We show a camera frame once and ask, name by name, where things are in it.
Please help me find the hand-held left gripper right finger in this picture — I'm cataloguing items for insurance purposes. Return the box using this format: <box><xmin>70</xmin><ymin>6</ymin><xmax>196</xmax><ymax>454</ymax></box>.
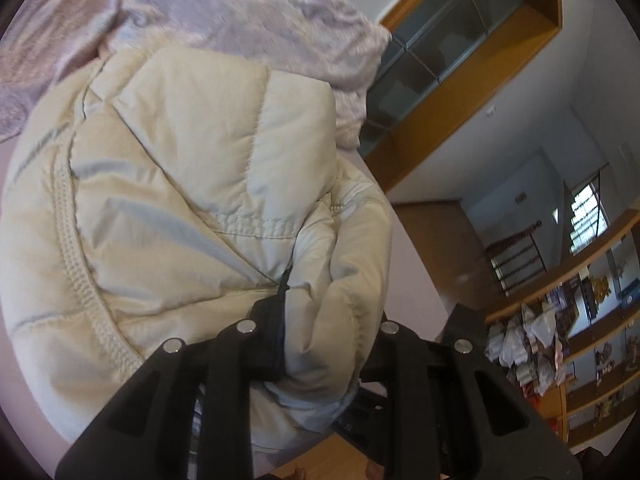
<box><xmin>350</xmin><ymin>317</ymin><xmax>585</xmax><ymax>480</ymax></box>

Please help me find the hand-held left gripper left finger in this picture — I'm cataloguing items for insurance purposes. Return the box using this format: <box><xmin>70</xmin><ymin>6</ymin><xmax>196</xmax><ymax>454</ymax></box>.
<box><xmin>54</xmin><ymin>269</ymin><xmax>293</xmax><ymax>480</ymax></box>

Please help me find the cream puffer jacket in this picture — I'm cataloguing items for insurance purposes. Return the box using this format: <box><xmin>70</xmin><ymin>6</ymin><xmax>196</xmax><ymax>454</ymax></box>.
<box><xmin>0</xmin><ymin>47</ymin><xmax>393</xmax><ymax>453</ymax></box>

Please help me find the bed with lilac sheet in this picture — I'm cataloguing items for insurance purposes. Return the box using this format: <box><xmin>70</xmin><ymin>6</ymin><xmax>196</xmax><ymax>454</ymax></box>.
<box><xmin>0</xmin><ymin>125</ymin><xmax>453</xmax><ymax>441</ymax></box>

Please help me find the stair railing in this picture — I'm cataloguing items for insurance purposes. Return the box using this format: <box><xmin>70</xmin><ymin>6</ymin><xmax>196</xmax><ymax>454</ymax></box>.
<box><xmin>484</xmin><ymin>220</ymin><xmax>547</xmax><ymax>297</ymax></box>

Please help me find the wooden shelf with clutter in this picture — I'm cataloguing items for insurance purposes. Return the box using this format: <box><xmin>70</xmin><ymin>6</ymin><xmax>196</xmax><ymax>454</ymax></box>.
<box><xmin>482</xmin><ymin>210</ymin><xmax>640</xmax><ymax>453</ymax></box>

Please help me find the barred bright window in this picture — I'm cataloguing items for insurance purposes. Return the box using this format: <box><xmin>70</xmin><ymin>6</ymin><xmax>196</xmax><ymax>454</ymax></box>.
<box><xmin>569</xmin><ymin>180</ymin><xmax>610</xmax><ymax>253</ymax></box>

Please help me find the wooden framed glass cabinet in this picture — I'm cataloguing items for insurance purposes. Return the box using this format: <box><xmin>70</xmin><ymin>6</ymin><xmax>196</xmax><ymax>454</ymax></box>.
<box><xmin>300</xmin><ymin>0</ymin><xmax>563</xmax><ymax>196</ymax></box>

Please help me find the lilac floral quilt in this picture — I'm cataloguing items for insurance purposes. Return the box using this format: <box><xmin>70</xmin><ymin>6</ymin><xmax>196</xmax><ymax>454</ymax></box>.
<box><xmin>0</xmin><ymin>0</ymin><xmax>393</xmax><ymax>150</ymax></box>

